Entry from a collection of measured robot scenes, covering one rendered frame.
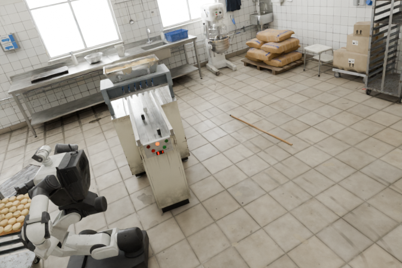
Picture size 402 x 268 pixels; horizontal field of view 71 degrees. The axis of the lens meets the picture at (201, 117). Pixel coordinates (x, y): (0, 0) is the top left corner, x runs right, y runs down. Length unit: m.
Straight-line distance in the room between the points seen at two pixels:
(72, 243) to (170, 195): 0.91
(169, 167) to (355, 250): 1.62
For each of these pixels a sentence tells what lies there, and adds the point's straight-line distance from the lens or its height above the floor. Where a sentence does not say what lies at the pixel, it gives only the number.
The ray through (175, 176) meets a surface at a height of 0.40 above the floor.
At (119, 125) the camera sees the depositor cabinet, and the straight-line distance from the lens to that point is 3.15.
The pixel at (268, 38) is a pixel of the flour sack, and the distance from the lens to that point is 5.94.
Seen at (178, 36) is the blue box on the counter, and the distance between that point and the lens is 5.90.
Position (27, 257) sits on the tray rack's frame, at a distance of 3.11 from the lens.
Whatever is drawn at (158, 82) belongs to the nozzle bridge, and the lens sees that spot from 3.11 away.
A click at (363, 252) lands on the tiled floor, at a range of 2.63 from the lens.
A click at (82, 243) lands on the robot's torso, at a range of 2.55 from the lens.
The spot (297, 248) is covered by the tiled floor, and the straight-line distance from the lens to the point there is 2.57.
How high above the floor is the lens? 2.06
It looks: 27 degrees down
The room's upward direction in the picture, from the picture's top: 12 degrees counter-clockwise
